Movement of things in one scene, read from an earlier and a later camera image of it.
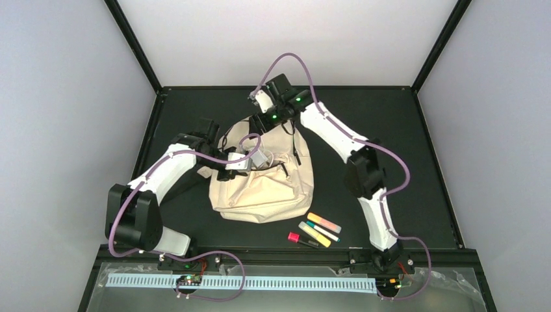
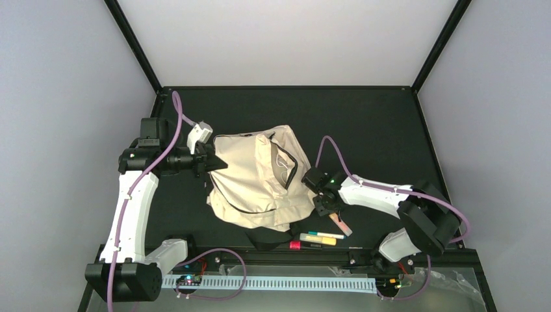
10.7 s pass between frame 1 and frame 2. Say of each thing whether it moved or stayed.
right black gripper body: moved
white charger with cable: moved
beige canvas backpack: moved
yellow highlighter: moved
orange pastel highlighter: moved
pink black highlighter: moved
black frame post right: stayed
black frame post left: stayed
